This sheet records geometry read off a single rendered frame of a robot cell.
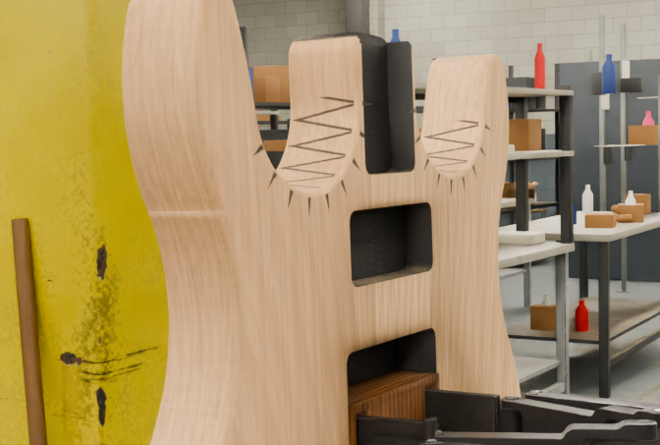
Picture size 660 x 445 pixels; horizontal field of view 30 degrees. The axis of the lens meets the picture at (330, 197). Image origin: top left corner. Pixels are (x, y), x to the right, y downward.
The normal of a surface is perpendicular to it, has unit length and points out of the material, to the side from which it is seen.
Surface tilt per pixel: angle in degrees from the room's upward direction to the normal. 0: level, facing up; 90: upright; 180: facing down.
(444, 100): 72
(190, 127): 100
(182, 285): 98
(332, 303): 89
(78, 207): 90
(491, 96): 89
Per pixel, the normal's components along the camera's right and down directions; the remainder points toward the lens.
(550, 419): -0.78, 0.05
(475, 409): -0.55, 0.05
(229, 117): 0.85, -0.01
